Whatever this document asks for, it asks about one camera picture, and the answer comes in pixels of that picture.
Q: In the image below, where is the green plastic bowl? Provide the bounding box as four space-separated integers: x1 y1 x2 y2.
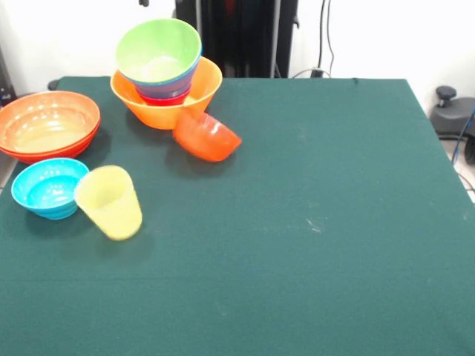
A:
115 18 203 85

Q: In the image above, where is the large blue plastic bowl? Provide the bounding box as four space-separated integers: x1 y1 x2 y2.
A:
119 51 203 94

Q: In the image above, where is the small blue plastic bowl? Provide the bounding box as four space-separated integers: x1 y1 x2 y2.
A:
134 82 193 100

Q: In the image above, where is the small magenta plastic bowl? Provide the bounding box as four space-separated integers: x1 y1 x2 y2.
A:
139 92 191 108

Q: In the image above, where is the large orange plastic bowl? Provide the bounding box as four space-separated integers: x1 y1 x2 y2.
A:
110 56 223 131

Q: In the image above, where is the large red plastic bowl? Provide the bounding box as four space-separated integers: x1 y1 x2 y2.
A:
0 122 101 165
0 90 102 155

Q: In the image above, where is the small orange-red plastic bowl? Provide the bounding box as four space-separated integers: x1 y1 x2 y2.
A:
172 111 243 163

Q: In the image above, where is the yellow plastic cup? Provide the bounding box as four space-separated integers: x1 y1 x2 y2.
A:
73 165 143 242

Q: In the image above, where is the small cyan plastic bowl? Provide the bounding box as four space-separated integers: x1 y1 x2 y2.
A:
10 158 91 221

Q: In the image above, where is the dark green tablecloth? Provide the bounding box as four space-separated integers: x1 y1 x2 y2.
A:
0 76 475 356

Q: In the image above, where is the black wall cable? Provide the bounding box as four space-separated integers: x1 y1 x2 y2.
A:
317 0 337 75

